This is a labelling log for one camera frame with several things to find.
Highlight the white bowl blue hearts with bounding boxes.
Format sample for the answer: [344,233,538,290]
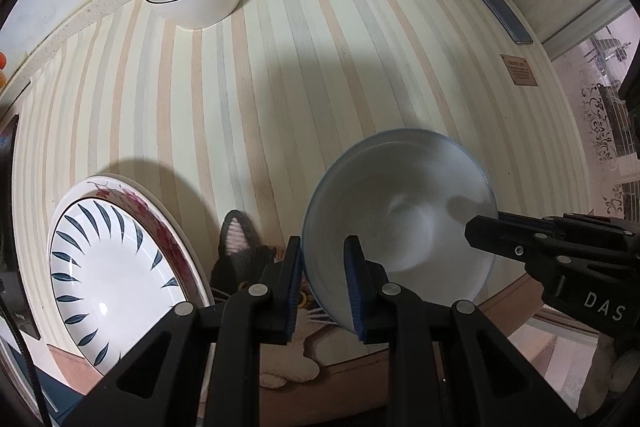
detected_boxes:
[302,128,498,331]

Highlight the white gloved right hand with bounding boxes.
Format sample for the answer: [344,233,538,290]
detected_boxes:
[577,330,640,421]

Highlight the white plate pink flowers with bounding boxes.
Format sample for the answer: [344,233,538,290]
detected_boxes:
[46,174,212,377]

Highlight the striped cat table mat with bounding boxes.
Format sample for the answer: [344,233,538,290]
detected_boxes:
[8,0,599,427]

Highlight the brown mat label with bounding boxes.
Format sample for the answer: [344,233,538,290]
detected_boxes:
[501,54,538,87]

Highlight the blue smartphone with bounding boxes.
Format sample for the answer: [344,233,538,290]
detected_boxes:
[483,0,533,44]

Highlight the black induction cooktop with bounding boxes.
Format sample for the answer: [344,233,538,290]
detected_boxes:
[0,115,41,340]

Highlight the black cable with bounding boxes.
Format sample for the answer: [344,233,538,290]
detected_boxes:
[0,293,54,427]

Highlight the colourful cartoon wall sticker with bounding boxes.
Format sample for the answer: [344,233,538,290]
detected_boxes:
[0,52,8,90]

